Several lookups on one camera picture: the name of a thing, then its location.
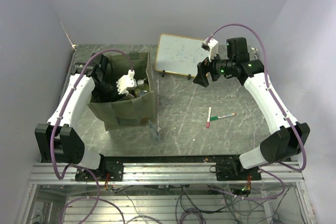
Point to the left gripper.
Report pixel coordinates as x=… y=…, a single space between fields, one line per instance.
x=113 y=97

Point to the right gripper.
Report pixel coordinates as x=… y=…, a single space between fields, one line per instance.
x=203 y=67

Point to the yellow-green lotion bottle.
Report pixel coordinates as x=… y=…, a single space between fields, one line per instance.
x=142 y=88

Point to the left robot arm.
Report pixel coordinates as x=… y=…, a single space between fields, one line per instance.
x=57 y=139

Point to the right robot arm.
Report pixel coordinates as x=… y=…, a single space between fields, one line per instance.
x=287 y=135

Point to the green canvas bag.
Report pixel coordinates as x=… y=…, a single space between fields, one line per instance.
x=134 y=109

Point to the small whiteboard with stand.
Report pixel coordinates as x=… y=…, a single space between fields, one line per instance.
x=179 y=55

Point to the green whiteboard marker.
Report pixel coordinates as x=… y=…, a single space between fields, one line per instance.
x=222 y=116

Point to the pink whiteboard marker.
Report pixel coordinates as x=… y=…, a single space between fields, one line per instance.
x=208 y=117

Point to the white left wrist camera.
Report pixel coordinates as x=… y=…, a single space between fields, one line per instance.
x=126 y=83

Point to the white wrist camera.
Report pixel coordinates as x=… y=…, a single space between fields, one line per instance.
x=126 y=83
x=211 y=47

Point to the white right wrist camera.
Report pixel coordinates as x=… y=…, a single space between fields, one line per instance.
x=211 y=47

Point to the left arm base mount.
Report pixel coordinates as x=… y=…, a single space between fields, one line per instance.
x=112 y=171

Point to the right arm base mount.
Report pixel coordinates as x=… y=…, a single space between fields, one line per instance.
x=229 y=168

